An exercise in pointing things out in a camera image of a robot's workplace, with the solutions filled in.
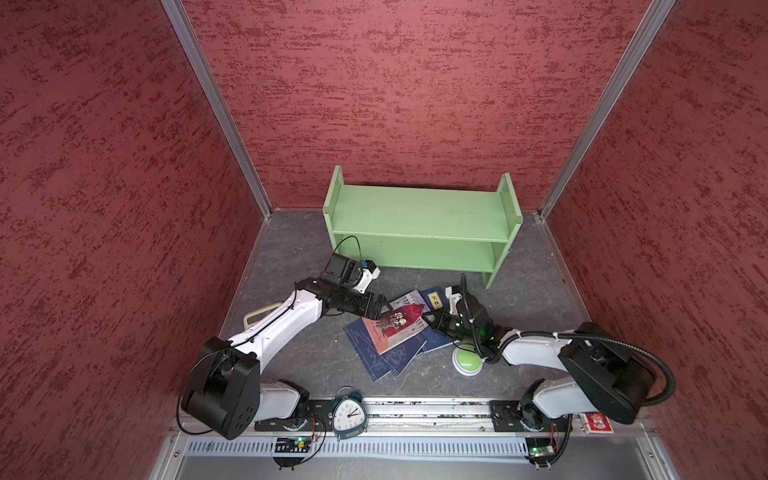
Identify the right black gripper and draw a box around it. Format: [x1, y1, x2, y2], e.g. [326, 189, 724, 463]
[421, 307, 480, 344]

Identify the pink illustrated book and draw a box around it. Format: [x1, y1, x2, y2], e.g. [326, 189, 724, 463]
[363, 304, 428, 355]

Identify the blue book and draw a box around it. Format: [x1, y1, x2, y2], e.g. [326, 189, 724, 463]
[390, 287, 453, 353]
[344, 318, 392, 382]
[378, 335, 426, 376]

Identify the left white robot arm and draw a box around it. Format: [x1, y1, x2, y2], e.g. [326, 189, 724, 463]
[176, 278, 392, 440]

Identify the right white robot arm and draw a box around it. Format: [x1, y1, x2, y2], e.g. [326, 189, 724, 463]
[426, 287, 675, 432]

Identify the green push button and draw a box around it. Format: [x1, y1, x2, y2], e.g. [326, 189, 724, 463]
[452, 346, 483, 377]

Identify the green wooden shelf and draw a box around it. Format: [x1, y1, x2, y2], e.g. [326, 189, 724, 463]
[322, 166, 524, 289]

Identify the teal alarm clock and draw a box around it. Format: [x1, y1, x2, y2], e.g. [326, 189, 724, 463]
[331, 386, 369, 441]

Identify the cream calculator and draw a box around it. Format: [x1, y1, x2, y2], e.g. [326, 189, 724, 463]
[243, 302, 281, 330]

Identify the right circuit board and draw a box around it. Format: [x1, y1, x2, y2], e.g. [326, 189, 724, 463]
[525, 437, 558, 469]

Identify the circuit board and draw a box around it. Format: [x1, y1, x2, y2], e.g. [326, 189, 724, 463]
[525, 437, 558, 469]
[272, 437, 313, 470]

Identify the left circuit board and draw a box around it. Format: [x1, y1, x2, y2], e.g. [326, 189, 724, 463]
[272, 437, 313, 470]

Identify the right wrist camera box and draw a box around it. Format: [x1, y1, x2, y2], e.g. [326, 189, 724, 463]
[444, 286, 462, 316]

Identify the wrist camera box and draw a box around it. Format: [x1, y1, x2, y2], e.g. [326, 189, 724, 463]
[444, 286, 462, 316]
[320, 253, 380, 294]

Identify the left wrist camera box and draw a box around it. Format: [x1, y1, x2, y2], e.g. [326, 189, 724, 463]
[320, 253, 380, 294]

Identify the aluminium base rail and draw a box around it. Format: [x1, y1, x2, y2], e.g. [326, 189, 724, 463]
[150, 397, 678, 479]

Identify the right aluminium corner post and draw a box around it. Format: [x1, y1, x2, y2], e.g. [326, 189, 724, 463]
[538, 0, 676, 223]

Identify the aluminium corner post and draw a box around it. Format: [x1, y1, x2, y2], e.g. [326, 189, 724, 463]
[538, 0, 676, 223]
[161, 0, 273, 221]

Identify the left aluminium corner post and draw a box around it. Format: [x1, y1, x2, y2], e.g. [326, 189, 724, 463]
[161, 0, 273, 221]

